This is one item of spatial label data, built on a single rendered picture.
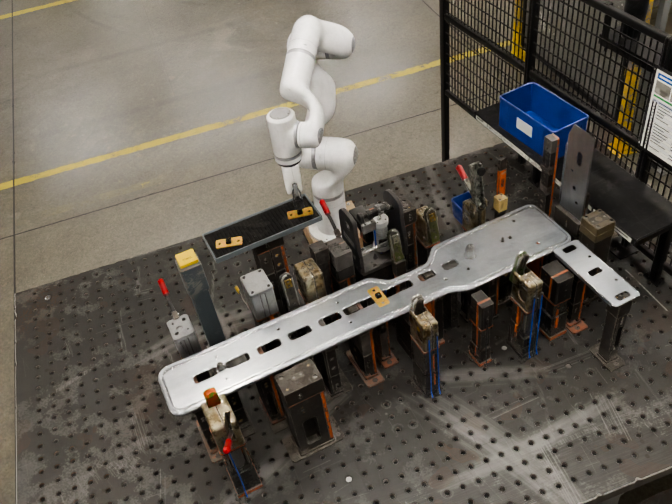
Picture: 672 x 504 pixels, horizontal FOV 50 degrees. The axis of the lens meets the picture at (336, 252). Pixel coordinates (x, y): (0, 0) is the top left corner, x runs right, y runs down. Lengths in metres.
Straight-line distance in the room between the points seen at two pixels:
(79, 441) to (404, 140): 2.85
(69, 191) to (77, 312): 2.00
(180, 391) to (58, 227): 2.60
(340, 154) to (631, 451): 1.32
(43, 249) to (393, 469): 2.83
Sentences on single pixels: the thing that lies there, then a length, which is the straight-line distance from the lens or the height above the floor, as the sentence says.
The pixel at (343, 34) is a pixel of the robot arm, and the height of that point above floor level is 1.57.
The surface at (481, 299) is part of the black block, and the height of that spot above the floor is 0.99.
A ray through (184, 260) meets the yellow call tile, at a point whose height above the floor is 1.16.
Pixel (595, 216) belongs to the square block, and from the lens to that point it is 2.46.
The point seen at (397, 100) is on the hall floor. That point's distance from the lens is 5.00.
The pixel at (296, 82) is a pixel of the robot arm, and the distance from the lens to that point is 2.18.
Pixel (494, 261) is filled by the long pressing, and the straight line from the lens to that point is 2.36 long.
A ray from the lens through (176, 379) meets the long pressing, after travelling 2.19.
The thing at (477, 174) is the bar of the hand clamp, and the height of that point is 1.17.
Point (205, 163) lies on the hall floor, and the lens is 4.71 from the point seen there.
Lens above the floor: 2.66
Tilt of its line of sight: 43 degrees down
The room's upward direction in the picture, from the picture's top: 9 degrees counter-clockwise
